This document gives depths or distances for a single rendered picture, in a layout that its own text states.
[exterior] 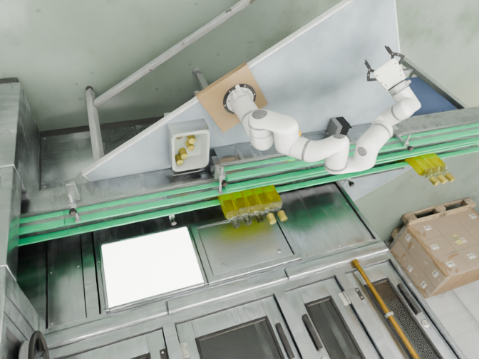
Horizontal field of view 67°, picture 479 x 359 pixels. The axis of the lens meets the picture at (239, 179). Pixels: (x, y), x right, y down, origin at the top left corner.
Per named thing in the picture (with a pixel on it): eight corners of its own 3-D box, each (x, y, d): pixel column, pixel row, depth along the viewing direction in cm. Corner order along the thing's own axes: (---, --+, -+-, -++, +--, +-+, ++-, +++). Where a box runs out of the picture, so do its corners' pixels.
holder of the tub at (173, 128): (170, 167, 182) (172, 178, 177) (167, 123, 162) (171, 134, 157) (202, 162, 187) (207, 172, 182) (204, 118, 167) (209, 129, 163)
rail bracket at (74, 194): (70, 192, 167) (73, 231, 153) (61, 166, 155) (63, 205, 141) (81, 190, 168) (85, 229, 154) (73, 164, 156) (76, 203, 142)
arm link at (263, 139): (242, 133, 157) (256, 157, 147) (239, 109, 147) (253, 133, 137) (264, 125, 158) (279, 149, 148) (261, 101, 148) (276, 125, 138)
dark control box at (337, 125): (326, 129, 201) (333, 138, 196) (329, 117, 196) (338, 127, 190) (338, 127, 204) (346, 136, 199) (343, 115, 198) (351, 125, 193)
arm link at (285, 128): (301, 166, 139) (301, 135, 127) (246, 147, 149) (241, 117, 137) (311, 149, 144) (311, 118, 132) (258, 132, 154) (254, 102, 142)
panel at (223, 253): (98, 247, 170) (106, 315, 149) (97, 243, 168) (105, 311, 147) (274, 208, 198) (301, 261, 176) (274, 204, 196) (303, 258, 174)
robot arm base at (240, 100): (219, 90, 157) (231, 111, 147) (245, 76, 156) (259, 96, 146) (232, 115, 169) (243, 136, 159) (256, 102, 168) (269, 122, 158)
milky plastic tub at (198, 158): (169, 160, 178) (172, 172, 172) (167, 123, 162) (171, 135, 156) (203, 154, 183) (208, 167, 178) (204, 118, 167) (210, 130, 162)
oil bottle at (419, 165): (399, 154, 221) (430, 188, 204) (403, 147, 217) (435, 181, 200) (407, 153, 223) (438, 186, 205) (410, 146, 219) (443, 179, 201)
